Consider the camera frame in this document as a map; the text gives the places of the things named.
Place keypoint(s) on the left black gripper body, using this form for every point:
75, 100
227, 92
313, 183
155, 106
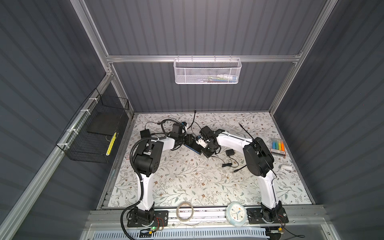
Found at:
187, 139

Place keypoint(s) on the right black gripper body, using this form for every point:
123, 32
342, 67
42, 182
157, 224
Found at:
208, 150

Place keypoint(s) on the small black power adapter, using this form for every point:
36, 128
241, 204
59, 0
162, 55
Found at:
230, 152

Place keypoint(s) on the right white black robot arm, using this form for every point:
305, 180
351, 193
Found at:
259, 161

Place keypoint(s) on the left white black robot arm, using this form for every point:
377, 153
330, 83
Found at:
145, 157

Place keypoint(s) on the floral table mat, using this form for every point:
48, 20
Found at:
185, 176

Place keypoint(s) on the highlighter marker pack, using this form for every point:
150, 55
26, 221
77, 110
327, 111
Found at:
277, 147

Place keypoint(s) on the clear tape roll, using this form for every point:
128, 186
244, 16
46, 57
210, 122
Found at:
185, 212

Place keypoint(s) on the yellow black striped item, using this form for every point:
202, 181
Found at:
111, 144

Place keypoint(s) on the white round clock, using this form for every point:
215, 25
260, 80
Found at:
236, 214

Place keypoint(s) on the black flat box in basket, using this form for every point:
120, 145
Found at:
104, 124

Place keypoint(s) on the small white cylinder object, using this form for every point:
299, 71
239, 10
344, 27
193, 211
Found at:
286, 168

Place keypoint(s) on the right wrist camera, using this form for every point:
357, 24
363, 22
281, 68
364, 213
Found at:
200, 141

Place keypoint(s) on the white wire mesh basket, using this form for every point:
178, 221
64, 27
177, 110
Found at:
207, 71

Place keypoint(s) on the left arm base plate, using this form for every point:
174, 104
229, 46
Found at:
139, 218

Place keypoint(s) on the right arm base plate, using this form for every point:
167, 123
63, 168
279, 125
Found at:
263, 215

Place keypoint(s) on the black wire basket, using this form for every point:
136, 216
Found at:
79, 145

